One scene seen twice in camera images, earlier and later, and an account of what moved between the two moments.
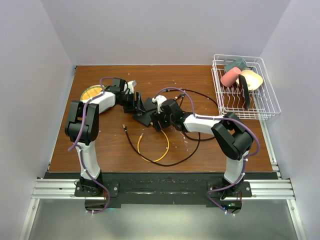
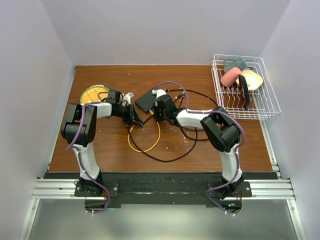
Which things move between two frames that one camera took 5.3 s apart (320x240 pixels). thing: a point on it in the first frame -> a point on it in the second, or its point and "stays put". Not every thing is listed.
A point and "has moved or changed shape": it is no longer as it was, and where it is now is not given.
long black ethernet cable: [125, 131] -> [159, 159]
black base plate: [165, 188] stays put
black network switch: [144, 116] has moved or changed shape
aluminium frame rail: [277, 188] stays put
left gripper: [138, 103] -> [132, 118]
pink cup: [230, 77] stays put
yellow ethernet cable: [138, 147] -> [152, 113]
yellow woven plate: [91, 91] stays put
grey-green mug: [231, 63] stays put
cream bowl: [254, 81] stays put
